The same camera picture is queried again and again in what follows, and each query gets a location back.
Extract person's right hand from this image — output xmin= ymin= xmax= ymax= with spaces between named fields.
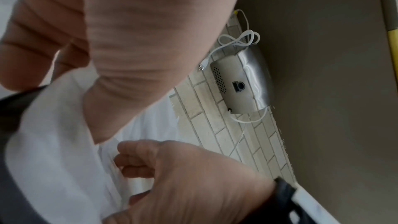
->
xmin=104 ymin=139 xmax=277 ymax=224

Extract person's left hand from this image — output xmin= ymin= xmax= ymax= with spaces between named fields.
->
xmin=0 ymin=0 xmax=250 ymax=145

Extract clear plastic bag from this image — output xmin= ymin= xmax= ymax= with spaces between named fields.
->
xmin=0 ymin=66 xmax=187 ymax=224

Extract brown partition panel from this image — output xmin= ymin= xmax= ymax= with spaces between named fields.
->
xmin=229 ymin=0 xmax=398 ymax=224

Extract yellow edge strip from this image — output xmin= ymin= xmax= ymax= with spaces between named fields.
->
xmin=386 ymin=28 xmax=398 ymax=83

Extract thin white cable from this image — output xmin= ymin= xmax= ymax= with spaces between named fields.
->
xmin=228 ymin=123 xmax=249 ymax=158

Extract thick white dispenser cord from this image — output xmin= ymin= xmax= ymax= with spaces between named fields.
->
xmin=228 ymin=106 xmax=270 ymax=124

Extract white power cord with plug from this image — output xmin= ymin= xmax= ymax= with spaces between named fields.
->
xmin=198 ymin=29 xmax=261 ymax=72

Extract steel wall dispenser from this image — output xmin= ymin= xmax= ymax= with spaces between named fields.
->
xmin=210 ymin=45 xmax=275 ymax=115

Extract white cable with yellow plug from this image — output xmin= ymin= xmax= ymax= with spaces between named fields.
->
xmin=233 ymin=9 xmax=251 ymax=32

